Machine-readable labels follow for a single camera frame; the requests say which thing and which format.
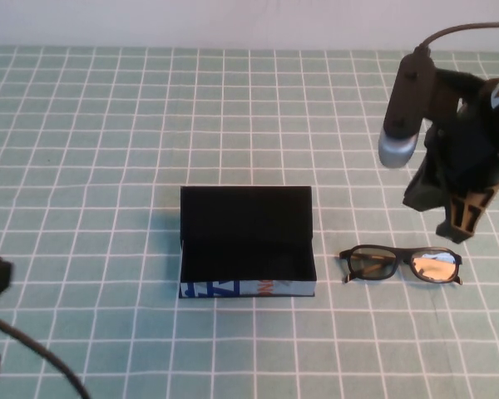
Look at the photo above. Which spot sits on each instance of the black frame glasses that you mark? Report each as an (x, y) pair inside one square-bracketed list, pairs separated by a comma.
[(403, 254)]

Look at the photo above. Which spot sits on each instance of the black glasses case blue print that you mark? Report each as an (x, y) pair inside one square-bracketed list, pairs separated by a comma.
[(245, 216)]

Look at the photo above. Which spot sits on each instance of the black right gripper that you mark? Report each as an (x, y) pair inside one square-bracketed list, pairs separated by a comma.
[(465, 137)]

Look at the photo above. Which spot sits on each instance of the green checkered tablecloth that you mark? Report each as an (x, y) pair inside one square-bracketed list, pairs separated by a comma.
[(108, 166)]

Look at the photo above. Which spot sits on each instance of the right wrist camera silver end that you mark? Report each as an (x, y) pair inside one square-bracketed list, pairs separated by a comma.
[(405, 104)]

